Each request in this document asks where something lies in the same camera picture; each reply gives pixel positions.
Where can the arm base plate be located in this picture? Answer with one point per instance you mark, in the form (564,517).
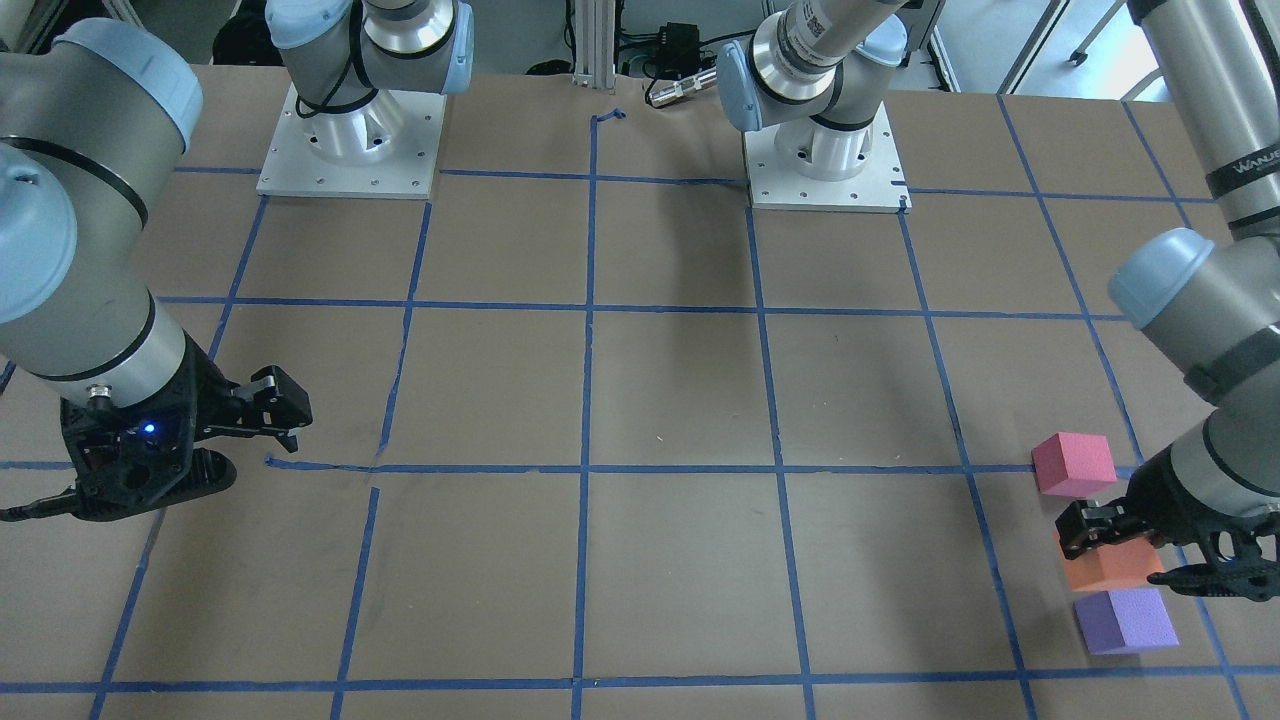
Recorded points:
(801,166)
(386,150)

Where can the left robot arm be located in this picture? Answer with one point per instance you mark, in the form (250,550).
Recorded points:
(822,66)

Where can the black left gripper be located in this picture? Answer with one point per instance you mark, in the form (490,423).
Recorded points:
(1168,497)

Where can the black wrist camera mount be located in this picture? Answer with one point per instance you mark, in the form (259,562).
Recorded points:
(113,490)

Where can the orange foam cube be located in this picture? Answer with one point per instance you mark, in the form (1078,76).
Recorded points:
(1113,567)

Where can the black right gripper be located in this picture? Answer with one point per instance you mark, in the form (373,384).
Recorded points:
(208,396)

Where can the purple foam cube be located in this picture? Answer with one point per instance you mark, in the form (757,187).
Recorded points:
(1126,621)

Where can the aluminium frame post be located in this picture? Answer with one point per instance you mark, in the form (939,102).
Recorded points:
(594,34)

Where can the pink foam cube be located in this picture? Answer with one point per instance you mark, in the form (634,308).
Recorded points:
(1075,465)

